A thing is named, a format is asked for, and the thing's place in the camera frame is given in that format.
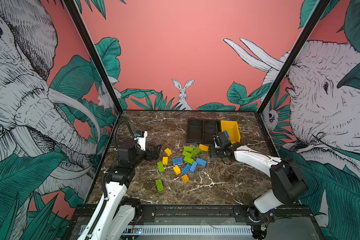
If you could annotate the right black frame post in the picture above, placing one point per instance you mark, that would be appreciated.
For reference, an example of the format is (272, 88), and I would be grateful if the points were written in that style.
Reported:
(312, 21)

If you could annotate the black bin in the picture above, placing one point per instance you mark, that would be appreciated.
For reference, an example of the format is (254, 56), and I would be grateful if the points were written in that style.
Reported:
(211, 128)
(195, 133)

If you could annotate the green lego mid left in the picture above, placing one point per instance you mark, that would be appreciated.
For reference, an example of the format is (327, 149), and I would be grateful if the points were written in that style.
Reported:
(160, 167)

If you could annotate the blue lego lower pair right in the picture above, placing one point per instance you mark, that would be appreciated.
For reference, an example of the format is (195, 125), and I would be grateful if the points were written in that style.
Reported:
(193, 167)

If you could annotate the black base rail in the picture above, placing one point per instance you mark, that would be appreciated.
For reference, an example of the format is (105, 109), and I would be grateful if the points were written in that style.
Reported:
(151, 213)

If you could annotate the left black frame post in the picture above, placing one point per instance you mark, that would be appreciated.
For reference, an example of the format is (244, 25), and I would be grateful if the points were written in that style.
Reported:
(73, 10)

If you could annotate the blue lego pair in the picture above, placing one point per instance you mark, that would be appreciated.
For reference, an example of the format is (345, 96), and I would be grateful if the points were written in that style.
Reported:
(186, 169)
(193, 167)

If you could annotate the white vented strip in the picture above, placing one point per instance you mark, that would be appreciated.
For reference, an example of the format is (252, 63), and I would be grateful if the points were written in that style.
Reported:
(182, 230)

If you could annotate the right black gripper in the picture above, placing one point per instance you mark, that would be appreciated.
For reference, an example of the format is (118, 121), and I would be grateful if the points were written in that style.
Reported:
(212, 151)

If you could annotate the yellow plastic bin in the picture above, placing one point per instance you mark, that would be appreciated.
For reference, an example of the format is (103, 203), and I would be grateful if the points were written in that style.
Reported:
(232, 129)

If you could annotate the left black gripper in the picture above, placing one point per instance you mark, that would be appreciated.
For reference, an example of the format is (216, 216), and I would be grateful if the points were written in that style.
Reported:
(156, 153)

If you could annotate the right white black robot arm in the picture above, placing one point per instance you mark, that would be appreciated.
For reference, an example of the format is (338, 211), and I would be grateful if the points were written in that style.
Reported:
(288, 181)

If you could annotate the yellow lego small left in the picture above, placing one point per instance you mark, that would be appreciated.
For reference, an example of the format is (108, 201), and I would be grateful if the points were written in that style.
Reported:
(165, 161)

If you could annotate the blue lego lower pair left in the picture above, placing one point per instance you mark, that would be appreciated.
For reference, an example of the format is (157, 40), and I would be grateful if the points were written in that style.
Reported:
(186, 169)

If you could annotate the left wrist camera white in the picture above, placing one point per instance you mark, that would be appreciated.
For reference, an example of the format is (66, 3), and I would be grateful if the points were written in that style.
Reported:
(141, 137)

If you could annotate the green lego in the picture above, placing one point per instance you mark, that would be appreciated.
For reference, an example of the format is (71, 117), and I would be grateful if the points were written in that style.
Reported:
(187, 154)
(196, 152)
(188, 149)
(188, 160)
(159, 185)

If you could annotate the green lego top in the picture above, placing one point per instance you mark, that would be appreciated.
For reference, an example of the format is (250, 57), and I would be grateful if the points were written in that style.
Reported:
(188, 149)
(196, 152)

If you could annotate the black frame post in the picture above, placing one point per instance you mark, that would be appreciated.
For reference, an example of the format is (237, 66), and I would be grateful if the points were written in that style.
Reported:
(73, 10)
(312, 21)

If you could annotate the orange yellow lego front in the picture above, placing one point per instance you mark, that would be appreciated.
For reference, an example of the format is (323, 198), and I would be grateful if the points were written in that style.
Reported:
(185, 179)

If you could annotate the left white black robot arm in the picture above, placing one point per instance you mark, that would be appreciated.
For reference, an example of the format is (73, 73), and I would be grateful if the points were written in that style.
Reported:
(114, 212)

